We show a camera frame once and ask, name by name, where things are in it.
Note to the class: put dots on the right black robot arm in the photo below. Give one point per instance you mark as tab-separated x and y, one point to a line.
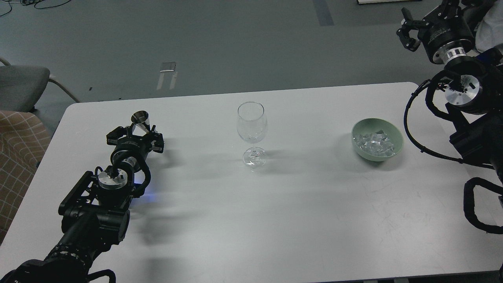
467	93

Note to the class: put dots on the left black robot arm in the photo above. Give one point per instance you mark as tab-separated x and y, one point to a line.
96	211

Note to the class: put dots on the grey chair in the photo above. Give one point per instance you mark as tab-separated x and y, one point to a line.
22	86

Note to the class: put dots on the checkered brown cushion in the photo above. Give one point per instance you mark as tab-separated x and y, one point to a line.
23	143

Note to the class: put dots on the green bowl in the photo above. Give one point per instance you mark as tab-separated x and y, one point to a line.
370	125

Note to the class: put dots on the clear ice cubes pile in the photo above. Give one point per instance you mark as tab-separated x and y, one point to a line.
376	144

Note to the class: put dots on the silver metal jigger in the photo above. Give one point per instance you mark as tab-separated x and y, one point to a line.
141	119

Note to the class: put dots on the silver floor plate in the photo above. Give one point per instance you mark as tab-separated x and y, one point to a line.
168	67

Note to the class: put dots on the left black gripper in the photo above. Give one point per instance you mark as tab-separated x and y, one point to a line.
133	150

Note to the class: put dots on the clear wine glass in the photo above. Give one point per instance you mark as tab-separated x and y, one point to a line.
252	126

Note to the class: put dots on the seated person in black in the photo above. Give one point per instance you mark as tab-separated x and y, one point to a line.
490	30

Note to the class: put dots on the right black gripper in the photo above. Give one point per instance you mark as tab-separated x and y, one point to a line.
440	30

